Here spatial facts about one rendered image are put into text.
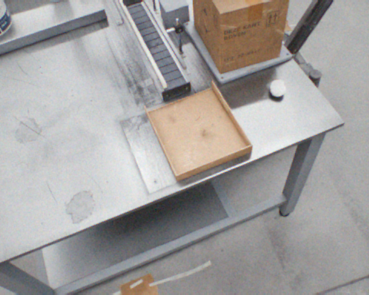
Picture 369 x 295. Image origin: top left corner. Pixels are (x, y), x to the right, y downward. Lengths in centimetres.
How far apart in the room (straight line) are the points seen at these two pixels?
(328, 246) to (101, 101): 131
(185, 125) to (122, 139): 22
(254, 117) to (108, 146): 51
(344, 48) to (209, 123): 175
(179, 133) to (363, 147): 136
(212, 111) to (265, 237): 89
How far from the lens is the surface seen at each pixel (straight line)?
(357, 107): 254
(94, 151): 130
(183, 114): 132
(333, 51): 283
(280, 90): 135
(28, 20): 181
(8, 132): 148
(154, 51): 148
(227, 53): 135
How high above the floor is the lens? 187
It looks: 57 degrees down
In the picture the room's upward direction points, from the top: 8 degrees counter-clockwise
